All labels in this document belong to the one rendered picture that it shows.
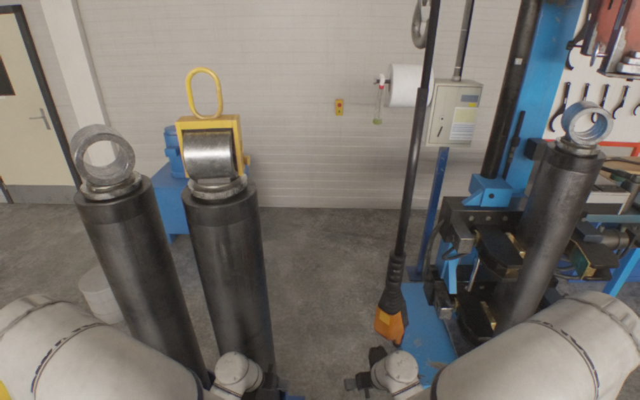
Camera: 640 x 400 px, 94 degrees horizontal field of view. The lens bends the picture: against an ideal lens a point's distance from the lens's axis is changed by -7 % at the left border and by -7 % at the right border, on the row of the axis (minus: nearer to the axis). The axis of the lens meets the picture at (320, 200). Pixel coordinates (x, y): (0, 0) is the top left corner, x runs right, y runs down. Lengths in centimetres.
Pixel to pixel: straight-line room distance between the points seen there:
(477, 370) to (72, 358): 47
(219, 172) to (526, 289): 149
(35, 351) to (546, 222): 162
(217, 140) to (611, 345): 82
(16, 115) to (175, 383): 431
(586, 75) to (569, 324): 361
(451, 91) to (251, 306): 167
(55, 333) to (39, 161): 427
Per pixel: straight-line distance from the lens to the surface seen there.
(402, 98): 209
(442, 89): 216
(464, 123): 226
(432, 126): 220
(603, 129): 159
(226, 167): 86
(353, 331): 243
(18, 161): 493
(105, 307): 275
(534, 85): 190
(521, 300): 189
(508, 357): 46
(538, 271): 178
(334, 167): 349
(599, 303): 57
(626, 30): 133
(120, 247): 109
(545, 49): 188
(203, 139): 87
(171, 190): 310
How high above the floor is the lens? 190
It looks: 29 degrees down
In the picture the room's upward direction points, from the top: straight up
